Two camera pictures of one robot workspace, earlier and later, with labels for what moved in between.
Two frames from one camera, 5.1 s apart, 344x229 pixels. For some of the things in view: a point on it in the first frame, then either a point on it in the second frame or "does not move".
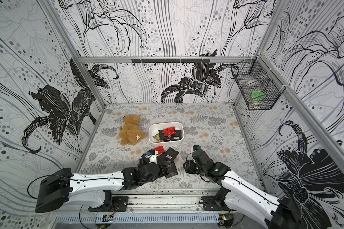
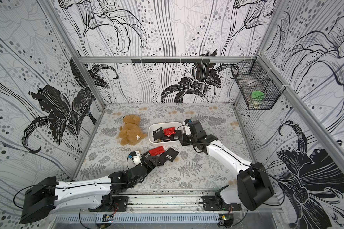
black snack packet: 168,169 -> 158,134
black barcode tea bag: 170,154 does not move
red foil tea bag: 169,131 does not move
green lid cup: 257,98 does not move
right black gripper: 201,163 -> 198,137
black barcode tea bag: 176,136 does not move
